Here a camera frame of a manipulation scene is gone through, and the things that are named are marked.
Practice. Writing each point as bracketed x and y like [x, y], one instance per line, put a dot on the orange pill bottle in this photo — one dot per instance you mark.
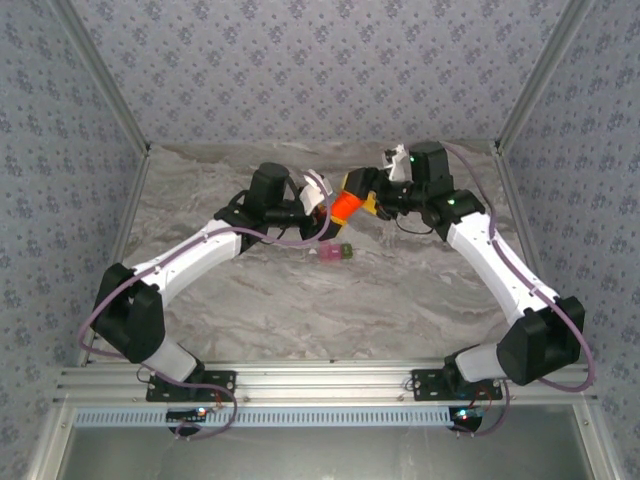
[346, 206]

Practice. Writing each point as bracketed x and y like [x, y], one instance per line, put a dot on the pink and green pill organizer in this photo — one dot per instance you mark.
[330, 252]

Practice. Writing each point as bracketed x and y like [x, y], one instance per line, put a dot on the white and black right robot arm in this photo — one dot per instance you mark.
[490, 260]

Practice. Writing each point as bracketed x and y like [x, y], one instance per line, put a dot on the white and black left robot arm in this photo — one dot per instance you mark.
[200, 255]

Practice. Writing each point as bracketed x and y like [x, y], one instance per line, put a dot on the small circuit board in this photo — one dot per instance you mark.
[467, 414]

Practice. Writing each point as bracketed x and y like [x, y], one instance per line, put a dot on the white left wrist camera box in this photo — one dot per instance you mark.
[314, 195]

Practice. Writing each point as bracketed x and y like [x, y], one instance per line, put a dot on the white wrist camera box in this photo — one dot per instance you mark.
[314, 195]
[397, 162]

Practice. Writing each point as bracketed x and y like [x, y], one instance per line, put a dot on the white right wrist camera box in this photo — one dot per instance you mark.
[397, 162]

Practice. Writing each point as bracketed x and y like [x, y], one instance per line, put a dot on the aluminium side rail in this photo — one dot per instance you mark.
[515, 200]
[131, 200]

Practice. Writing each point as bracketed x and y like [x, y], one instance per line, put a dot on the aluminium mounting rail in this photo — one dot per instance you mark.
[320, 380]

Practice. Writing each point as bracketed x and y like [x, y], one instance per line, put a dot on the aluminium corner post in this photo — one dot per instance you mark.
[538, 75]
[107, 75]

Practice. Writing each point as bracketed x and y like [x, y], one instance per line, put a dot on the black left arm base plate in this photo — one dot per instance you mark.
[225, 380]

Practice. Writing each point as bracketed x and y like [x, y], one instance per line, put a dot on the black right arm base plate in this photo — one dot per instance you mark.
[430, 392]

